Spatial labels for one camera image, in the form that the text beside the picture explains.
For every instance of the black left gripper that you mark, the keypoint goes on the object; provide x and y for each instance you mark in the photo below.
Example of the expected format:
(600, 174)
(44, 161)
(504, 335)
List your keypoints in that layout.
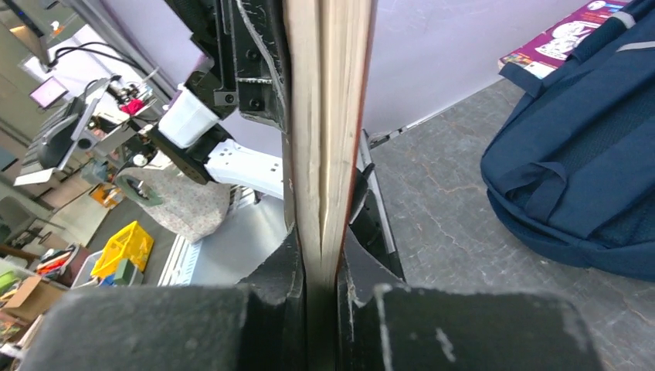
(245, 58)

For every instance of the purple paperback book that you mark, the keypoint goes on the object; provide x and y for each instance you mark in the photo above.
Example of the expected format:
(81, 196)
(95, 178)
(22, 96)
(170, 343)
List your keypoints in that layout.
(547, 51)

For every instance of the navy blue student backpack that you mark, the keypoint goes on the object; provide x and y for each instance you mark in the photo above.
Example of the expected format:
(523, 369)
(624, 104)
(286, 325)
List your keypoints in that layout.
(571, 172)

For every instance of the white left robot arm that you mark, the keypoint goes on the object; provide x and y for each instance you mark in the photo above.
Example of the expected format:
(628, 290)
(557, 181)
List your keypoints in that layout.
(247, 153)

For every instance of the yellow plastic crate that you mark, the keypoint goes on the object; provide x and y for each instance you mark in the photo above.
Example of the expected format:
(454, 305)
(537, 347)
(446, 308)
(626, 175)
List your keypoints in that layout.
(132, 242)

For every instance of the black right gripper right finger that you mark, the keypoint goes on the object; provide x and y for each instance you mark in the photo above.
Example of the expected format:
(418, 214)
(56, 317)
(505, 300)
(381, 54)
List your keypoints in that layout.
(385, 324)

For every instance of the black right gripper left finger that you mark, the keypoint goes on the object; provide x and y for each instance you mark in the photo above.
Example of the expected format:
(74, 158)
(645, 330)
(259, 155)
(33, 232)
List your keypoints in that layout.
(256, 324)

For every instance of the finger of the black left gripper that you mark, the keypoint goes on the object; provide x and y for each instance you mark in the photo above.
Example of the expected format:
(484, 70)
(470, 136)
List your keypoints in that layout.
(372, 255)

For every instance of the black Three Days book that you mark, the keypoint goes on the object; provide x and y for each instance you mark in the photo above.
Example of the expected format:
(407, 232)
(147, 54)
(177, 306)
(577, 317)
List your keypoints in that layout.
(330, 45)

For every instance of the floral cloth bag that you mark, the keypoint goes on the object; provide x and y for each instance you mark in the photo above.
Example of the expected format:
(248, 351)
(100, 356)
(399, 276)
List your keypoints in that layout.
(175, 201)

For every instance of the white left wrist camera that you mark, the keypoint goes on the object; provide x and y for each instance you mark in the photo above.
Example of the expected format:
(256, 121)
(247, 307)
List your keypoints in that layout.
(186, 119)

